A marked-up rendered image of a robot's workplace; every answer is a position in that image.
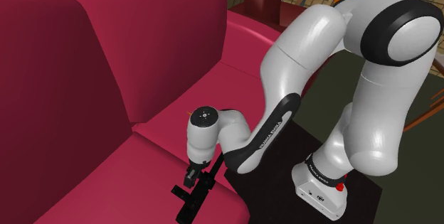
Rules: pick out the red sofa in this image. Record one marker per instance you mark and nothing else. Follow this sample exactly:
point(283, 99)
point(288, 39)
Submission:
point(104, 77)

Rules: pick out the dark red chair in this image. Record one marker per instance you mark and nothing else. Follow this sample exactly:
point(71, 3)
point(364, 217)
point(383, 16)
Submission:
point(262, 1)

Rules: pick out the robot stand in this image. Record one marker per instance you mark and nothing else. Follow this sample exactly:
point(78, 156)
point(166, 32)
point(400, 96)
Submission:
point(277, 185)

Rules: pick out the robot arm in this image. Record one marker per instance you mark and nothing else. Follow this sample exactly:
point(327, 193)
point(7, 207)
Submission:
point(305, 43)

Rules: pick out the black long angular tool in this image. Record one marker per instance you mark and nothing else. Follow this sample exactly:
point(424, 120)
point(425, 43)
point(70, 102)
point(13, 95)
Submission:
point(193, 203)

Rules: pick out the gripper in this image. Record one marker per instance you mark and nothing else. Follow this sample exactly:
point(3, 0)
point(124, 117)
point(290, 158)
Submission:
point(196, 168)

